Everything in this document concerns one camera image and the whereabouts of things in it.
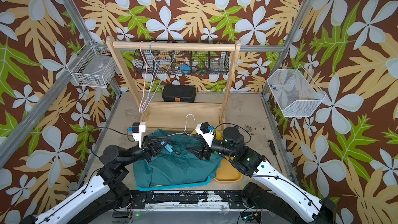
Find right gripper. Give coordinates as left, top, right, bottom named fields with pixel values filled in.
left=187, top=133, right=239, bottom=162

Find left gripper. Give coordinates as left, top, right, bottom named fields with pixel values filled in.
left=120, top=135, right=167, bottom=168

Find blue clothespin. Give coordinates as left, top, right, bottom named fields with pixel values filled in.
left=161, top=141, right=173, bottom=153

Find white wire hanger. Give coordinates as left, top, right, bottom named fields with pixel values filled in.
left=167, top=114, right=197, bottom=136

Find green shorts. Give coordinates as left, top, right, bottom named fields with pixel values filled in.
left=133, top=129, right=222, bottom=188

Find pink wire hanger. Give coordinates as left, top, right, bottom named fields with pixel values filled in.
left=138, top=41, right=153, bottom=113

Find yellow shorts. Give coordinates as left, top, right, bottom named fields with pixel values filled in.
left=191, top=130, right=223, bottom=140

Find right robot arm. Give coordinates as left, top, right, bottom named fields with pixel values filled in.
left=187, top=122, right=336, bottom=224

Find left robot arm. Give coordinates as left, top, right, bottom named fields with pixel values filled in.
left=21, top=136, right=171, bottom=224

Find yellow plastic tray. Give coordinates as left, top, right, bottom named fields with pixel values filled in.
left=214, top=159, right=243, bottom=183

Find wooden clothes rack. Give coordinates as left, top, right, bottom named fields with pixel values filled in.
left=106, top=36, right=241, bottom=131

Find teal plastic basket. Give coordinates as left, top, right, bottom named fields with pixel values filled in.
left=137, top=176, right=211, bottom=191

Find black tool case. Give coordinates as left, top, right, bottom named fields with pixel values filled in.
left=162, top=85, right=197, bottom=103

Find black mesh basket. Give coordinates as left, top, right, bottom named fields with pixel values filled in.
left=131, top=49, right=230, bottom=75

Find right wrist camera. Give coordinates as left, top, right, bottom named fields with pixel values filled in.
left=195, top=122, right=216, bottom=147

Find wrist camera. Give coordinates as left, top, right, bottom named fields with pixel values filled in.
left=195, top=122, right=216, bottom=147
left=127, top=122, right=147, bottom=148

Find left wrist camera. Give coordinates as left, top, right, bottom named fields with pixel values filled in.
left=127, top=122, right=147, bottom=148

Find black mounting rail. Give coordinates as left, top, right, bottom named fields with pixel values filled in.
left=102, top=189, right=271, bottom=209

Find black handled screwdriver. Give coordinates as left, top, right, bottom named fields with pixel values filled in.
left=267, top=140, right=283, bottom=173

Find white wire basket left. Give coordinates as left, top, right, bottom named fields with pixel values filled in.
left=68, top=41, right=117, bottom=88

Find white wire basket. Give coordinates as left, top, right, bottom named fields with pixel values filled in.
left=267, top=65, right=326, bottom=118
left=68, top=41, right=117, bottom=88

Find white wire basket right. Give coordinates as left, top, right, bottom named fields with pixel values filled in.
left=267, top=65, right=326, bottom=118

